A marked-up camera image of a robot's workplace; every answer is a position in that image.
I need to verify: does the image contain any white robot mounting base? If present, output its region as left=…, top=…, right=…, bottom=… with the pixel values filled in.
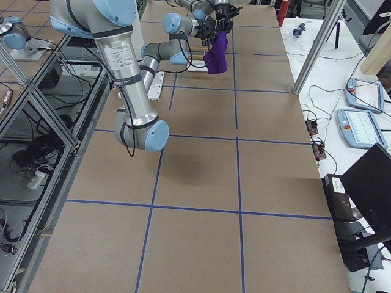
left=148, top=72, right=165, bottom=101

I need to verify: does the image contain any purple microfiber towel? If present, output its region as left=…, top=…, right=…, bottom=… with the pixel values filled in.
left=203, top=31, right=228, bottom=74

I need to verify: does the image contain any aluminium frame structure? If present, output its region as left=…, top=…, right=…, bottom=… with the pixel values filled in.
left=1, top=36, right=110, bottom=292

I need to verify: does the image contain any near teach pendant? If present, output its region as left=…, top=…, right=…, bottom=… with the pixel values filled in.
left=337, top=109, right=388, bottom=149

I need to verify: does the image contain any teach pendant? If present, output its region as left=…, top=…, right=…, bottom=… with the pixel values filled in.
left=345, top=78, right=384, bottom=113
left=337, top=109, right=388, bottom=149

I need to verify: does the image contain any black monitor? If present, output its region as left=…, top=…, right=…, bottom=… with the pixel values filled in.
left=340, top=143, right=390, bottom=228

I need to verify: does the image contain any blue object on table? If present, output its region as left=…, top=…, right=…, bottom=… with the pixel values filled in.
left=292, top=23, right=306, bottom=38

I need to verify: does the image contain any black monitor stand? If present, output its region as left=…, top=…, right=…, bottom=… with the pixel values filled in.
left=334, top=218, right=391, bottom=273

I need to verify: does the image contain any white rack base tray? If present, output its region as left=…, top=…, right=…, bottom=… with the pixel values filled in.
left=187, top=60, right=208, bottom=73

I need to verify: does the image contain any black box with labels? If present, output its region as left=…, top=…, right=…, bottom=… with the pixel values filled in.
left=321, top=174, right=359, bottom=223

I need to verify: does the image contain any orange connector block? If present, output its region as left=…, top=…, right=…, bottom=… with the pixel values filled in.
left=312, top=142, right=327, bottom=161
left=305, top=120, right=318, bottom=136

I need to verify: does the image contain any far orange connector block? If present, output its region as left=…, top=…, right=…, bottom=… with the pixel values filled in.
left=305, top=120, right=318, bottom=136

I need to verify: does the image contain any far teach pendant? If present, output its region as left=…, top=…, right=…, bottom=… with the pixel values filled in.
left=345, top=78, right=384, bottom=113

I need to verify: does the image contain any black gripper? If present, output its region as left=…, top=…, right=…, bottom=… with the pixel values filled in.
left=198, top=16, right=216, bottom=43
left=214, top=3, right=243, bottom=32

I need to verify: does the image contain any left wooden rack rod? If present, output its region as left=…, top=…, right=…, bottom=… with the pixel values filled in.
left=191, top=47, right=206, bottom=53

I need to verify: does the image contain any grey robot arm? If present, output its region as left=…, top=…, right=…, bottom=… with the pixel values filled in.
left=140, top=12, right=216, bottom=90
left=51, top=1, right=240, bottom=152

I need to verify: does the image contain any near orange connector block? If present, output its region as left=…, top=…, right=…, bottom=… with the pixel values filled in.
left=312, top=142, right=327, bottom=161

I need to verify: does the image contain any grey aluminium post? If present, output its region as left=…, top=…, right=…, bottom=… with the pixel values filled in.
left=292, top=0, right=346, bottom=95

